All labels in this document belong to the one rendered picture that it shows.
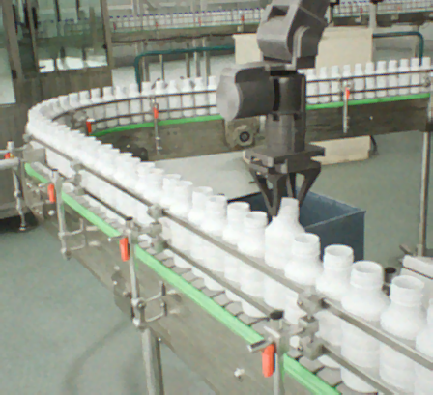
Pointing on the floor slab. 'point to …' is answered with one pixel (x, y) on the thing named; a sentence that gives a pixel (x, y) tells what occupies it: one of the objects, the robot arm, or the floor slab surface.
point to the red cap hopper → (161, 8)
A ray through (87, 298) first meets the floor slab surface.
